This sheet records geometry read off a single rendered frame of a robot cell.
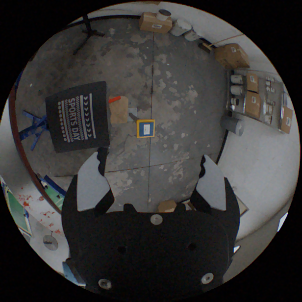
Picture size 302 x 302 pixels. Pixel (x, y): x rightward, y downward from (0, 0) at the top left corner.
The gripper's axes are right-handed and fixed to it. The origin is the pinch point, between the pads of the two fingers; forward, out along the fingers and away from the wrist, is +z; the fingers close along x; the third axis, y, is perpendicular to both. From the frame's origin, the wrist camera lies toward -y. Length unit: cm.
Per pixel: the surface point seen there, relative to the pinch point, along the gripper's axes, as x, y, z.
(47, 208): -14.6, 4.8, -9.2
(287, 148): 309, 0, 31
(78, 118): -46, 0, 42
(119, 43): -52, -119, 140
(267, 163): 298, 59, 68
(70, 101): -51, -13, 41
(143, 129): -4, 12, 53
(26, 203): -15.1, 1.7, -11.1
